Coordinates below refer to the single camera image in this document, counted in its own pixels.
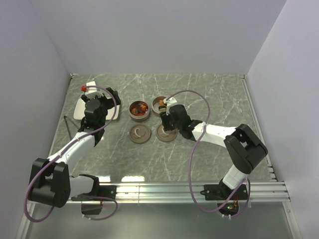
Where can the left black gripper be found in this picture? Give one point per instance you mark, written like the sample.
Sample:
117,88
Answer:
110,101

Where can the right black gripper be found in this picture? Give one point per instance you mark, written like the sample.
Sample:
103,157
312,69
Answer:
165,121

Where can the black white sushi piece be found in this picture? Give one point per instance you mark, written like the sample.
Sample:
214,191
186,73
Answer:
162,108

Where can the brown tin lid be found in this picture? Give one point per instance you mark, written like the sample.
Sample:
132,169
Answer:
140,133
166,136

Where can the metal food tongs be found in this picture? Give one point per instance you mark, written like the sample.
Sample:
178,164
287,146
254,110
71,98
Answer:
67,126

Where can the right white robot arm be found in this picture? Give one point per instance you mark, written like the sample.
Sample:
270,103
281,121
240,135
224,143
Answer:
244,147

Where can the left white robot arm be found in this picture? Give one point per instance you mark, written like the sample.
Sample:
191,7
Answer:
50,180

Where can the right round metal tin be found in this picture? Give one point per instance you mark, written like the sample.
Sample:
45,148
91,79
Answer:
156,104

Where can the round metal tin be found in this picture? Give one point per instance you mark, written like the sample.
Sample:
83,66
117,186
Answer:
140,118
156,104

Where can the white square plate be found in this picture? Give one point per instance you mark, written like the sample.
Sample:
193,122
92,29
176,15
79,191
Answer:
80,108

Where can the left round metal tin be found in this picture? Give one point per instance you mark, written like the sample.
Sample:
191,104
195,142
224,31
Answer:
140,118

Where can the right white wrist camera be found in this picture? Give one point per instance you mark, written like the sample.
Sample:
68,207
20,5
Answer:
169,102

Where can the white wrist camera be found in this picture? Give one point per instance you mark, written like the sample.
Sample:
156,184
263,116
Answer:
169,102
91,91

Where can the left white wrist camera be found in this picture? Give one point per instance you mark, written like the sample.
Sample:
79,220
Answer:
91,91

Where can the aluminium frame rail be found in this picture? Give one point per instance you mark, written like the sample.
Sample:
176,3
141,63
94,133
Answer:
166,211

